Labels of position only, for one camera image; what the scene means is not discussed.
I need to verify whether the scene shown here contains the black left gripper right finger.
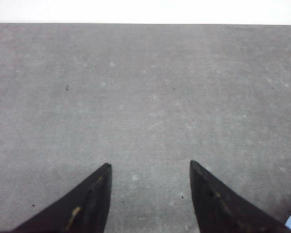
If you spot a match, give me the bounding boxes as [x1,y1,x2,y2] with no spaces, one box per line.
[190,160,291,233]

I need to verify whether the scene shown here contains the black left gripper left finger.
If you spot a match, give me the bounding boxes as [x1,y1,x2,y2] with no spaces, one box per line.
[12,163,112,233]

